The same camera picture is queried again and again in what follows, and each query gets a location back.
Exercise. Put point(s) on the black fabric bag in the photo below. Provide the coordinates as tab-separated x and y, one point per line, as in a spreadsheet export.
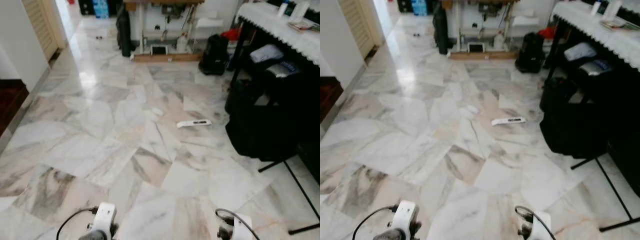
570	125
260	127

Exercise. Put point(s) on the silver grey bag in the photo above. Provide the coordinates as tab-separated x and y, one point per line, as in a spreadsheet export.
282	69
595	67

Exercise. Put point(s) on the light blue folded cloth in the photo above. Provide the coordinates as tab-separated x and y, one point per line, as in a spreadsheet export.
266	52
580	51

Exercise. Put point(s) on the magazine stack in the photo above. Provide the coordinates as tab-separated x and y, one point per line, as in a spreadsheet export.
302	25
620	24

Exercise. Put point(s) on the table with white lace cloth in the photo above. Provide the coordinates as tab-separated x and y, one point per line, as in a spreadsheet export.
590	21
280	25

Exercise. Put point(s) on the wooden louvre door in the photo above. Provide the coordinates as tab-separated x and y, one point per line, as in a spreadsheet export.
42	25
357	22

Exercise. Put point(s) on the white upright box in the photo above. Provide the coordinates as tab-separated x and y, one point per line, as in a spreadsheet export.
612	9
300	10

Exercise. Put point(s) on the small white bottle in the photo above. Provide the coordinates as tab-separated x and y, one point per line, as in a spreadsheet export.
282	9
595	7

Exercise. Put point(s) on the red plastic bag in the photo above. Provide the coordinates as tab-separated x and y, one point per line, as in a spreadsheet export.
547	32
231	34

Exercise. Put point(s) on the black suitcase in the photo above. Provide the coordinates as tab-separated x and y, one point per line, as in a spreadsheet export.
123	32
440	30

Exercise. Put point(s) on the blue bottle pack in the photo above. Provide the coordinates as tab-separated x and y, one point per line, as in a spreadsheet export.
100	7
419	6

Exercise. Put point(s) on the white plastic jug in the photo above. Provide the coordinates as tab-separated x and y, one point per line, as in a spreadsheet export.
499	40
182	43

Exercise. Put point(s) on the small white paper scrap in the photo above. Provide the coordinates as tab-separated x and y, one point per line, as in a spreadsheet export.
156	111

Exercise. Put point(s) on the long cardboard box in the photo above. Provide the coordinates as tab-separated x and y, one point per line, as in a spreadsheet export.
482	55
167	57

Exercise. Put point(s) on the white framed tablet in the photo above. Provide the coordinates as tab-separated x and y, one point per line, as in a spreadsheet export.
476	47
159	49

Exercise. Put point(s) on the white sewing machine table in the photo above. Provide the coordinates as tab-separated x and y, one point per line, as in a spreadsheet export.
150	24
467	22

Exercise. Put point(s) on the sewing machine motor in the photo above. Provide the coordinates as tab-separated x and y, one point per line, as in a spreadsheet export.
176	11
490	9

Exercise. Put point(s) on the white plastic tray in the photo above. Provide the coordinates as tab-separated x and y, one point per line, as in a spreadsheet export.
525	21

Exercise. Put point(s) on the black metal table frame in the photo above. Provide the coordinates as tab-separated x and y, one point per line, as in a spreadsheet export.
615	187
302	189

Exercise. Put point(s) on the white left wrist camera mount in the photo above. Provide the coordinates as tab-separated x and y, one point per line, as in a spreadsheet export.
103	216
405	215

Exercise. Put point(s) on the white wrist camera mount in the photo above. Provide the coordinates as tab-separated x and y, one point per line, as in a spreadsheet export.
242	228
405	215
541	227
103	216

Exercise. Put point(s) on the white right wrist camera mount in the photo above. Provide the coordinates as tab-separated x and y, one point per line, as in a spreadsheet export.
242	228
541	227

